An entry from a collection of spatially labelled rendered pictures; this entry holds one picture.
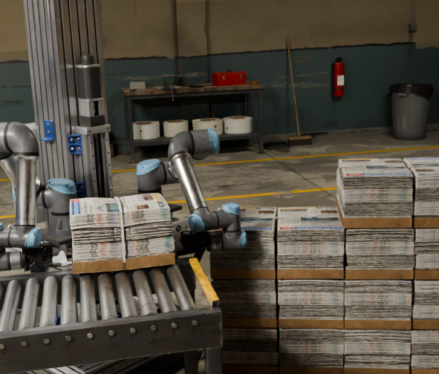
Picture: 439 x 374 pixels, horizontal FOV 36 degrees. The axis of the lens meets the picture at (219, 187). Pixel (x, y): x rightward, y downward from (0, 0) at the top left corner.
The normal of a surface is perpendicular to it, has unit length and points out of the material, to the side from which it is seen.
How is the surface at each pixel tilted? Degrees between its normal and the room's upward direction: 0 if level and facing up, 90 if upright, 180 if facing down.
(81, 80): 90
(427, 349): 90
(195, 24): 90
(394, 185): 90
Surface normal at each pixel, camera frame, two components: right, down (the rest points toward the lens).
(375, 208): -0.09, 0.24
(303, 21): 0.21, 0.22
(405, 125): -0.54, 0.22
